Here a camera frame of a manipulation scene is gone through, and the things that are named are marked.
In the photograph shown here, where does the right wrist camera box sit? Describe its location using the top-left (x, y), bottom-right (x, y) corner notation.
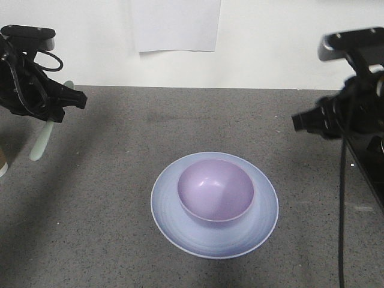
top-left (317, 26), bottom-right (383, 65)

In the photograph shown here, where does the black induction cooktop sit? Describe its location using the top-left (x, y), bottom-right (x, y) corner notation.
top-left (347, 133), bottom-right (384, 212)

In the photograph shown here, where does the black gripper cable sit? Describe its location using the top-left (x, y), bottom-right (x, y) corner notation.
top-left (0, 49), bottom-right (64, 116)
top-left (337, 74), bottom-right (384, 288)

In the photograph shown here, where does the white paper sheet on wall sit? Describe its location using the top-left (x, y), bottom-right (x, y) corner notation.
top-left (131, 0), bottom-right (221, 52)

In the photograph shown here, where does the purple plastic bowl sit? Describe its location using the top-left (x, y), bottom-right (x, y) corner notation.
top-left (176, 158), bottom-right (256, 224)

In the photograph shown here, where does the light blue plastic plate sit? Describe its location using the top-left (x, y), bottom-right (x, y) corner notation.
top-left (151, 152), bottom-right (279, 259)

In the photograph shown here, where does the brown paper cup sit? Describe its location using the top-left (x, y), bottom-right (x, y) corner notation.
top-left (0, 149), bottom-right (8, 177)

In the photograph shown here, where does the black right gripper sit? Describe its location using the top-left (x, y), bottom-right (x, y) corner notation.
top-left (292, 70), bottom-right (383, 139)

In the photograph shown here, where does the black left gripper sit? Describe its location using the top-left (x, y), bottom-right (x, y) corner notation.
top-left (1, 38), bottom-right (87, 122)

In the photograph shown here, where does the mint green plastic spoon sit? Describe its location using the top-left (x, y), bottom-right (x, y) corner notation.
top-left (29, 80), bottom-right (74, 162)

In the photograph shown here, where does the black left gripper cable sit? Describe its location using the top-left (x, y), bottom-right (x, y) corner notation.
top-left (0, 49), bottom-right (64, 116)

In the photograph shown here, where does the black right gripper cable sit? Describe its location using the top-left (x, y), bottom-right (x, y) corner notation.
top-left (337, 74), bottom-right (384, 288)

